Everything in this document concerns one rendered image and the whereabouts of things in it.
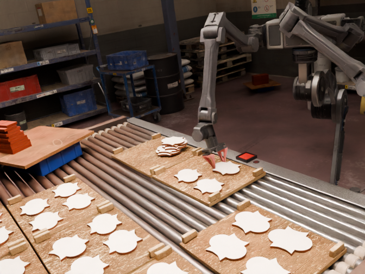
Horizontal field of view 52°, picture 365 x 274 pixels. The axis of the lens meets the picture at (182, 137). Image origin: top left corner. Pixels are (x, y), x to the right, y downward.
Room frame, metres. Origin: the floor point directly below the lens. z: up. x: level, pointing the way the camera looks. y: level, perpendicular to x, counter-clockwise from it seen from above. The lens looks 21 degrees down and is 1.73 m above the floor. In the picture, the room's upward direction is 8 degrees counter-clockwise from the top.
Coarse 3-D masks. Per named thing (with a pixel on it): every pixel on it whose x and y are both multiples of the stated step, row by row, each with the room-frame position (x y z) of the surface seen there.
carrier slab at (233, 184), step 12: (216, 156) 1.77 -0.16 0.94; (180, 168) 1.69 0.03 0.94; (192, 168) 1.67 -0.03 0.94; (204, 168) 1.65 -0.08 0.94; (240, 168) 1.59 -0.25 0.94; (252, 168) 1.57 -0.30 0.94; (168, 180) 1.57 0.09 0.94; (228, 180) 1.49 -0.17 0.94; (240, 180) 1.47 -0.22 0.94; (252, 180) 1.47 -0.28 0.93; (192, 192) 1.43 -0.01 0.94; (228, 192) 1.38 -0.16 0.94; (204, 204) 1.34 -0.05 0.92
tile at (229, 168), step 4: (216, 164) 1.63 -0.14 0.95; (220, 164) 1.63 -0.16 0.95; (224, 164) 1.62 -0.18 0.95; (228, 164) 1.62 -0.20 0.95; (232, 164) 1.61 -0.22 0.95; (216, 168) 1.60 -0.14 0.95; (220, 168) 1.59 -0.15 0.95; (224, 168) 1.59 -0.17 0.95; (228, 168) 1.58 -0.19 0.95; (232, 168) 1.58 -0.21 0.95; (236, 168) 1.57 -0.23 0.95; (220, 172) 1.56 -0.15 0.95; (224, 172) 1.55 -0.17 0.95; (228, 172) 1.54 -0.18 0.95; (232, 172) 1.54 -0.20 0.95; (236, 172) 1.53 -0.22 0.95
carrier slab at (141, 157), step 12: (144, 144) 2.08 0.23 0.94; (156, 144) 2.06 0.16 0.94; (120, 156) 1.95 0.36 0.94; (132, 156) 1.93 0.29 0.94; (144, 156) 1.90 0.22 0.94; (156, 156) 1.88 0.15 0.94; (180, 156) 1.83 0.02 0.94; (192, 156) 1.81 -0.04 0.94; (132, 168) 1.80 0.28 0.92; (144, 168) 1.75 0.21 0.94; (168, 168) 1.72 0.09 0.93
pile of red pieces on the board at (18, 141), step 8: (0, 128) 1.97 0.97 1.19; (8, 128) 1.96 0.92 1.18; (16, 128) 2.00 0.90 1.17; (0, 136) 1.99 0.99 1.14; (8, 136) 1.95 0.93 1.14; (16, 136) 1.98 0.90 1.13; (24, 136) 2.02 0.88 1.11; (0, 144) 1.99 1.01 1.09; (8, 144) 1.95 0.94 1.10; (16, 144) 1.97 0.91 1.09; (24, 144) 2.01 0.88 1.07; (8, 152) 1.96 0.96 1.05; (16, 152) 1.96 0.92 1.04
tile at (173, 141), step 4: (172, 136) 1.98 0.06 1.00; (164, 140) 1.93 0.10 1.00; (168, 140) 1.93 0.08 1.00; (172, 140) 1.92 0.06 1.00; (176, 140) 1.91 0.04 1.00; (180, 140) 1.90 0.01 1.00; (184, 140) 1.89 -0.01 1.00; (164, 144) 1.89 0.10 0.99; (168, 144) 1.88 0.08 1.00; (172, 144) 1.86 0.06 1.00; (176, 144) 1.87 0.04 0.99; (180, 144) 1.87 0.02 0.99
